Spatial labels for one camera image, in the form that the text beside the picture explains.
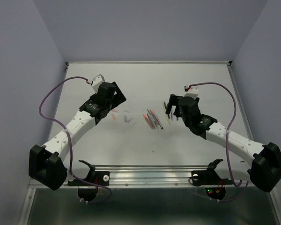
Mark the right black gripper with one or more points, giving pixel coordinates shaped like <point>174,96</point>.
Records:
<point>173,101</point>

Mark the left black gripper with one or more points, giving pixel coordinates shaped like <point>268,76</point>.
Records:
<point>118,100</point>

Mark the light purple pen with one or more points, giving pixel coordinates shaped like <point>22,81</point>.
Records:
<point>150,117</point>

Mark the orange red highlighter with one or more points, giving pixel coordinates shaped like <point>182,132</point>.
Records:
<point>148,121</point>

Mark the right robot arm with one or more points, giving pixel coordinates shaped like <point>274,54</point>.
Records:
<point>261,162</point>

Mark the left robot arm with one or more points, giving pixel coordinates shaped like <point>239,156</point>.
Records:
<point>46,161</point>

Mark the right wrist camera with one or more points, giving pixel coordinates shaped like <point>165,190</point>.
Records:
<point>191,91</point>

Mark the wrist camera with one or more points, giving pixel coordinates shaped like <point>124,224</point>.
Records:
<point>97,81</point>
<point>191,91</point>

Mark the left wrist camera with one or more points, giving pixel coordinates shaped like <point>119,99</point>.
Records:
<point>97,81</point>

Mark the aluminium rail frame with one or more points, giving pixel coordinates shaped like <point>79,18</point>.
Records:
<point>150,168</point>

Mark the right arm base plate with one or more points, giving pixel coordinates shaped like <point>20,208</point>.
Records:
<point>215,189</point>

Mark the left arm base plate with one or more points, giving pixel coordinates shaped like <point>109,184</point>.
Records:
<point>96,185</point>

